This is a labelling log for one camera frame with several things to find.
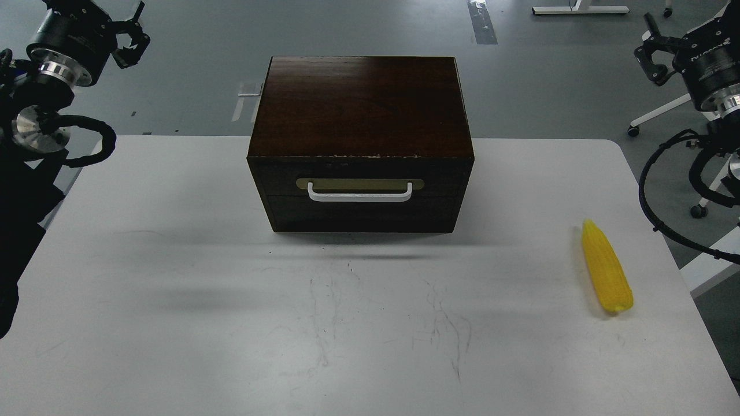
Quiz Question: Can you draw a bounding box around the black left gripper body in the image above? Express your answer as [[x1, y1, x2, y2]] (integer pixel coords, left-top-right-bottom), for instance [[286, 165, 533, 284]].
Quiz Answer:
[[27, 1, 121, 87]]

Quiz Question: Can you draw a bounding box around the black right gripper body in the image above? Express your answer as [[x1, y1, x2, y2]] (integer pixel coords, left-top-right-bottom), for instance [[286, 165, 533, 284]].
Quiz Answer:
[[678, 6, 739, 112]]

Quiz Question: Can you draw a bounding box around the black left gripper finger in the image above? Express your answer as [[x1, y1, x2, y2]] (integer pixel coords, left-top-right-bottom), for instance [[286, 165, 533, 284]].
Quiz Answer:
[[113, 2, 146, 34], [112, 34, 151, 69]]

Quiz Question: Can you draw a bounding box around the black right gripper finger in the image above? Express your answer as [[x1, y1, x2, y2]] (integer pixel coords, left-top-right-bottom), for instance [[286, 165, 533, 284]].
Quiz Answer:
[[642, 13, 688, 53], [634, 45, 686, 86]]

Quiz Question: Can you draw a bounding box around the yellow corn cob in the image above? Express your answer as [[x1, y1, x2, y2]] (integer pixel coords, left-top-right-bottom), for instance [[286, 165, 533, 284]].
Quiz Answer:
[[581, 218, 634, 314]]

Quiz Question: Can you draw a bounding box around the wooden drawer with white handle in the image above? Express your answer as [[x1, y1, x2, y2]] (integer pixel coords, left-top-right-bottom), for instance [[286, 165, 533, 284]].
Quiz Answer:
[[256, 168, 466, 203]]

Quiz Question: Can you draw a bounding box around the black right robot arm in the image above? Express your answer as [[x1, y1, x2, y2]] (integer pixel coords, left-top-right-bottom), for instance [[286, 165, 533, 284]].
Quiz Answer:
[[634, 1, 739, 193]]

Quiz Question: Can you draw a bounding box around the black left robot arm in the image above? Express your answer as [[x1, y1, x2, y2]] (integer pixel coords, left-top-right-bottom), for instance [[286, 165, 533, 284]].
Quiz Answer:
[[1, 1, 151, 336]]

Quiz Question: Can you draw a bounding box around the dark wooden drawer cabinet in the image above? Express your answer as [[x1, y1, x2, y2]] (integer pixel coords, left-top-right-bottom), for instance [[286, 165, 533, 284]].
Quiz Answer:
[[247, 56, 474, 233]]

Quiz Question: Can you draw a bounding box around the white desk leg base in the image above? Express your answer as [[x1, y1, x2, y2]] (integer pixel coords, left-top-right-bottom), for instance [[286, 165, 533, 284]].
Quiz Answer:
[[531, 1, 631, 16]]

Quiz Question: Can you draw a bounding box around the white office chair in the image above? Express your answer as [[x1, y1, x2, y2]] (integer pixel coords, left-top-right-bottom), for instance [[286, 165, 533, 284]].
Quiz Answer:
[[628, 92, 740, 219]]

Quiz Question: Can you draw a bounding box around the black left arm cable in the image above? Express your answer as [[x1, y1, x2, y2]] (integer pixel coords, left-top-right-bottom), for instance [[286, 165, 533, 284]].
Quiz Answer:
[[40, 114, 117, 169]]

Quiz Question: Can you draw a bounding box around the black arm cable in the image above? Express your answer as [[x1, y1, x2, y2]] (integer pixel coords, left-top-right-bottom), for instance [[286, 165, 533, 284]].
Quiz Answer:
[[638, 129, 740, 265], [40, 114, 117, 169]]

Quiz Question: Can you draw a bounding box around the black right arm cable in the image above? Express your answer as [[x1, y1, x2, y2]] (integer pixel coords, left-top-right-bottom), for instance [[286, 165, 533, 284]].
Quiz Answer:
[[638, 129, 740, 265]]

